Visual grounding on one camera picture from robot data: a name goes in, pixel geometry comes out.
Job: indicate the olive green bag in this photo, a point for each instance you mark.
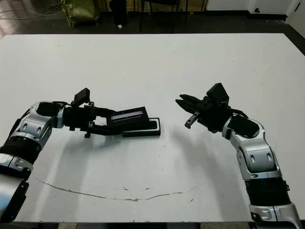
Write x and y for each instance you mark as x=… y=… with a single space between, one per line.
x=81 y=12

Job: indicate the black baseboard ledge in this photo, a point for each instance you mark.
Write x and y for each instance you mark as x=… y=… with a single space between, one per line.
x=245 y=16

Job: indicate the black round wall knob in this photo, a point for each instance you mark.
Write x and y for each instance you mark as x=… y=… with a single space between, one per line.
x=257 y=10

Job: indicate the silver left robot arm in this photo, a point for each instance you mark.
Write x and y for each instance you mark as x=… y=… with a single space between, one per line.
x=31 y=128

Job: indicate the black bin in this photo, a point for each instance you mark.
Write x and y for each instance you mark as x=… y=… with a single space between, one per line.
x=120 y=13

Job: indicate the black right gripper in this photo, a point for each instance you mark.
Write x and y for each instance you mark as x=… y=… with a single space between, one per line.
x=212 y=117

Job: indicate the black box lid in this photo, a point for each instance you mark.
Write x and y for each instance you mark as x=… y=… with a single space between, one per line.
x=128 y=119

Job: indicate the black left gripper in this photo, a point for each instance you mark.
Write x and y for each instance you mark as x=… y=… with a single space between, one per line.
x=78 y=119

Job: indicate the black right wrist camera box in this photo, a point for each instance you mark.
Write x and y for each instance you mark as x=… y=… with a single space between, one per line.
x=218 y=94

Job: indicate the black box with white insert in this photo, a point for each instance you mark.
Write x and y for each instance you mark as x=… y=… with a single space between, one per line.
x=143 y=134

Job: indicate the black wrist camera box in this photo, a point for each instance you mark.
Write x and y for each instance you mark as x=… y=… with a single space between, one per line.
x=81 y=97
x=218 y=94

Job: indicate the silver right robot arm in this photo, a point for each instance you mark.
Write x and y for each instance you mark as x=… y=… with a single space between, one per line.
x=259 y=157

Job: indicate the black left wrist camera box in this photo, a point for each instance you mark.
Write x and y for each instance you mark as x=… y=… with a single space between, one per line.
x=81 y=97

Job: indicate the small white floor object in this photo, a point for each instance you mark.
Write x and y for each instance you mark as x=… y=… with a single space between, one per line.
x=120 y=26

